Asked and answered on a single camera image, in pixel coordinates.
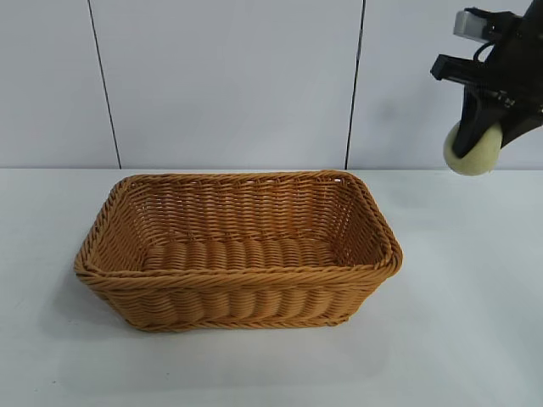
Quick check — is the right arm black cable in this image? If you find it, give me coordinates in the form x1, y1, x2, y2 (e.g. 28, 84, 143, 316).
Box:
472, 39, 498, 64

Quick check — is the pale yellow egg yolk pastry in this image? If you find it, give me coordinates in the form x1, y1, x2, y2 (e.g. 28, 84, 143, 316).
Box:
444, 122, 505, 176

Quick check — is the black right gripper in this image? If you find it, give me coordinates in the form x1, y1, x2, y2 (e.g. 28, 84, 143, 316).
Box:
430, 0, 543, 160

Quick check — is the brown woven wicker basket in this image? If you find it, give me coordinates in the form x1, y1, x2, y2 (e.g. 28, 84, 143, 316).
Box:
74, 169, 404, 331

